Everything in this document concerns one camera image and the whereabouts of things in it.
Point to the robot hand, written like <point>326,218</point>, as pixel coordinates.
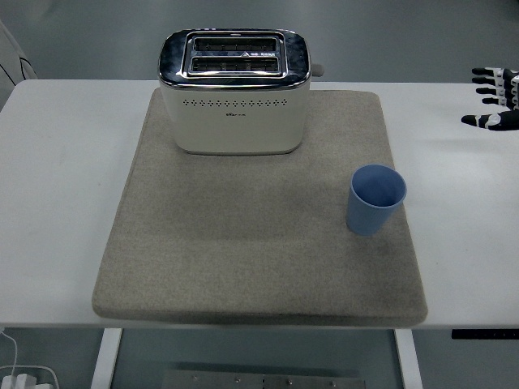
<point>507,121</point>

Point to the blue plastic cup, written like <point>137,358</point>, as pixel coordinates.
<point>367,215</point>

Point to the white power strip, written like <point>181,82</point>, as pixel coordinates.
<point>28,379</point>

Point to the white fabric-covered object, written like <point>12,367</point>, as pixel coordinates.
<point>10,56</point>

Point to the white table leg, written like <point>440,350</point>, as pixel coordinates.
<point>408,360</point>
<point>104,360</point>

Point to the beige felt mat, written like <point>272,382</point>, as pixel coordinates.
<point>243,243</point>

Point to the white chrome-topped toaster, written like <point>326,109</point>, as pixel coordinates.
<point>235,129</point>

